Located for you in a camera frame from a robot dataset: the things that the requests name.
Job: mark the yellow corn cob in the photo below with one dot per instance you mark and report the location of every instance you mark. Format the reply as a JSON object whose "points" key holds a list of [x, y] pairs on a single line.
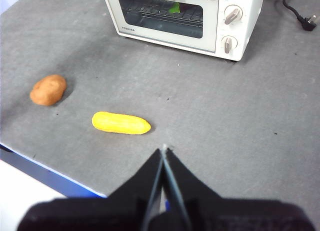
{"points": [[121, 123]]}

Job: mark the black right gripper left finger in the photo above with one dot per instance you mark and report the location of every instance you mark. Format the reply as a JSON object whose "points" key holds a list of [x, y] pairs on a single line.
{"points": [[100, 216]]}

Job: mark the beige oven knob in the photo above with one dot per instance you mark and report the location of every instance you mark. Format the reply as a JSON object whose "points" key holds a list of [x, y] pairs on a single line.
{"points": [[233, 14], [229, 44]]}

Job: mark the purple eggplant with green stem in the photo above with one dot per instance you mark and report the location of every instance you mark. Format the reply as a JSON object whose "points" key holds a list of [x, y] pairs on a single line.
{"points": [[175, 8]]}

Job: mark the brown potato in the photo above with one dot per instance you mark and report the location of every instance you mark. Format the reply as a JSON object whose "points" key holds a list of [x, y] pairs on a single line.
{"points": [[48, 89]]}

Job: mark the white Toshiba toaster oven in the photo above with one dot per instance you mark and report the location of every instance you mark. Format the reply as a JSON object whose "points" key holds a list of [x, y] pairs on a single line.
{"points": [[250, 28]]}

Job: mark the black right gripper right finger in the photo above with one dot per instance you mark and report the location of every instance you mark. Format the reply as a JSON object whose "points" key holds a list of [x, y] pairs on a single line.
{"points": [[237, 216]]}

